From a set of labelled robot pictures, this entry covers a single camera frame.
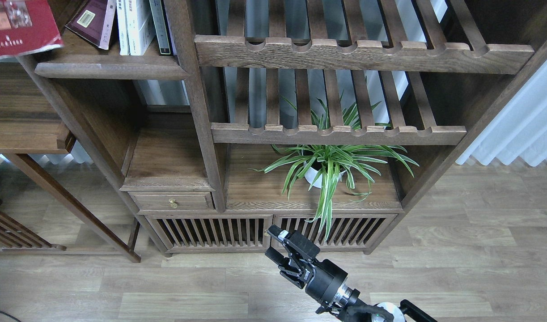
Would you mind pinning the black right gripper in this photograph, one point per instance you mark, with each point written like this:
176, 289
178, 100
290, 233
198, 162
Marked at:
323, 281

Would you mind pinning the dark maroon book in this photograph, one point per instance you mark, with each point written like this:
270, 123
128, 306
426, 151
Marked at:
94, 22

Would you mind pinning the red book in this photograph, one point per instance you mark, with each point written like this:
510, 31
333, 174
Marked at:
26, 27

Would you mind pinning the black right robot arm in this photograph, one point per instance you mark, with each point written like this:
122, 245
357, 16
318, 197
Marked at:
358, 311

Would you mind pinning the white plant pot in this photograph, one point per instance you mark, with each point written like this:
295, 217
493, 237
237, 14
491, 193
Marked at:
314, 174

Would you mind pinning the green spider plant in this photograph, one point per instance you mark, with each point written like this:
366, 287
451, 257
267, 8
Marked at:
331, 161

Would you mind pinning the brass drawer knob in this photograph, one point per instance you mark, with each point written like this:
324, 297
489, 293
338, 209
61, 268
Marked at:
173, 204

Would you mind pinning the dark wooden bookshelf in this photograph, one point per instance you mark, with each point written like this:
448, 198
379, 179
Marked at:
427, 75

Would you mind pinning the white curtain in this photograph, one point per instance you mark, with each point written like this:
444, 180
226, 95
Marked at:
519, 131

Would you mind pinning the white upright book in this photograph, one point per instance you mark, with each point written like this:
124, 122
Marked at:
140, 28

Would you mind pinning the grey-green upright book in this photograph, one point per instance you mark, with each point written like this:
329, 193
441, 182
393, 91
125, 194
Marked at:
161, 27

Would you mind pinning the wooden side table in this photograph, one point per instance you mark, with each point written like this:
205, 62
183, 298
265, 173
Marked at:
29, 125

